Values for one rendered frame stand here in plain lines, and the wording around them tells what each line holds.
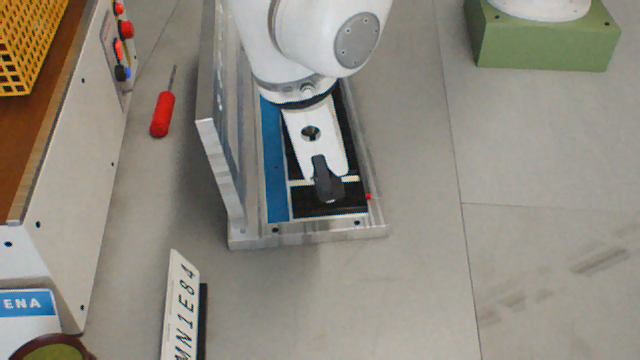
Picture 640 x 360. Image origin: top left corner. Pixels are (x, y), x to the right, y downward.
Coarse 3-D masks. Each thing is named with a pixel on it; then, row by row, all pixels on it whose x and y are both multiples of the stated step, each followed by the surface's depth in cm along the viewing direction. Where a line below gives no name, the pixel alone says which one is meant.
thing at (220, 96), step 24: (216, 0) 76; (216, 24) 72; (216, 48) 68; (240, 48) 96; (216, 72) 73; (240, 72) 90; (216, 96) 69; (240, 96) 84; (216, 120) 60; (240, 120) 80; (216, 144) 60; (240, 144) 75; (216, 168) 62; (240, 168) 72; (240, 192) 68; (240, 216) 68
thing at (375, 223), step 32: (256, 96) 92; (352, 96) 92; (256, 128) 86; (256, 160) 81; (256, 192) 77; (256, 224) 73; (288, 224) 73; (320, 224) 73; (352, 224) 73; (384, 224) 73
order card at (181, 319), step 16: (176, 256) 65; (176, 272) 64; (192, 272) 67; (176, 288) 62; (192, 288) 65; (176, 304) 61; (192, 304) 64; (176, 320) 60; (192, 320) 63; (176, 336) 59; (192, 336) 62; (176, 352) 58; (192, 352) 60
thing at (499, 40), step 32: (480, 0) 103; (480, 32) 100; (512, 32) 97; (544, 32) 96; (576, 32) 96; (608, 32) 96; (480, 64) 102; (512, 64) 101; (544, 64) 101; (576, 64) 100
